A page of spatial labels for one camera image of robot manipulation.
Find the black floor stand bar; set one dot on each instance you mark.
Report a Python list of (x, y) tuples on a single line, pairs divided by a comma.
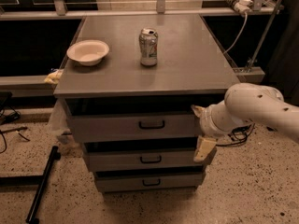
[(54, 156)]

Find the clear plastic bag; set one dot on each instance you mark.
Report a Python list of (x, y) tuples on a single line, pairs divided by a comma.
[(58, 128)]

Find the silver soda can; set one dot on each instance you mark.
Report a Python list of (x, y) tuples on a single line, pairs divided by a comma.
[(148, 42)]

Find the metal frame rail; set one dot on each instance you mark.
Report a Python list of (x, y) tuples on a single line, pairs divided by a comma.
[(28, 86)]

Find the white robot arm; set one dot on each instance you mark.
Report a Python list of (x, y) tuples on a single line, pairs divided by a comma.
[(243, 104)]

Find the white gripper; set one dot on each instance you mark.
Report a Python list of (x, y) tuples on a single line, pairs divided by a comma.
[(206, 122)]

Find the grey bottom drawer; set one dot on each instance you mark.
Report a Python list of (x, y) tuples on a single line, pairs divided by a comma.
[(157, 178)]

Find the grey middle drawer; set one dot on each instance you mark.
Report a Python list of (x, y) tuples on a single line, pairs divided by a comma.
[(142, 154)]

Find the grey drawer cabinet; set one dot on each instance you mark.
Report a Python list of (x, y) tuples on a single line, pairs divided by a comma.
[(132, 113)]

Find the grey top drawer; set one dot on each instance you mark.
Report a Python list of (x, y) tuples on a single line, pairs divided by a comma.
[(135, 118)]

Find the white bowl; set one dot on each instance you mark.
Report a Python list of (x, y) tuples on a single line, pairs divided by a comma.
[(88, 52)]

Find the grey drawer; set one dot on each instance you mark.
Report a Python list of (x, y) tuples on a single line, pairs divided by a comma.
[(135, 118), (157, 178), (142, 154)]

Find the white power strip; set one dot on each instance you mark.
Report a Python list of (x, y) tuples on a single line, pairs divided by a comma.
[(241, 7)]

